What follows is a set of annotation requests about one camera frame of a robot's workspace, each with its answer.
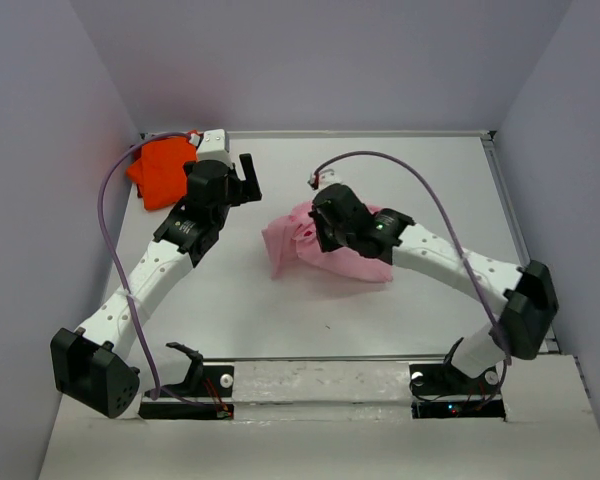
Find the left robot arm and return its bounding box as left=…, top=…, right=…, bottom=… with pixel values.
left=50, top=153, right=262, bottom=418

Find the pink t shirt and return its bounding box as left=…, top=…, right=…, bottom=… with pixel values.
left=260, top=201, right=394, bottom=284

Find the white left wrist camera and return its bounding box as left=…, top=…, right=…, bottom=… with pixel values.
left=189, top=129, right=232, bottom=167

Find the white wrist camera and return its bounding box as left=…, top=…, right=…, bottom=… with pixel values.
left=189, top=129, right=232, bottom=167
left=308, top=169, right=342, bottom=191

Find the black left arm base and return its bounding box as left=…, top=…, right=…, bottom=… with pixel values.
left=138, top=342, right=235, bottom=421

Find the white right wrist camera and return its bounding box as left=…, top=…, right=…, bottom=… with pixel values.
left=308, top=169, right=342, bottom=191

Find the orange folded t shirt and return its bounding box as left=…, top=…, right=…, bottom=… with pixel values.
left=126, top=137, right=197, bottom=211

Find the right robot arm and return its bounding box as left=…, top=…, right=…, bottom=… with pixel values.
left=309, top=183, right=558, bottom=392

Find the dark red folded t shirt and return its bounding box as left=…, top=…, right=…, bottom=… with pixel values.
left=126, top=147, right=147, bottom=199

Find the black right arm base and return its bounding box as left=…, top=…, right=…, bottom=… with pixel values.
left=409, top=363, right=506, bottom=420

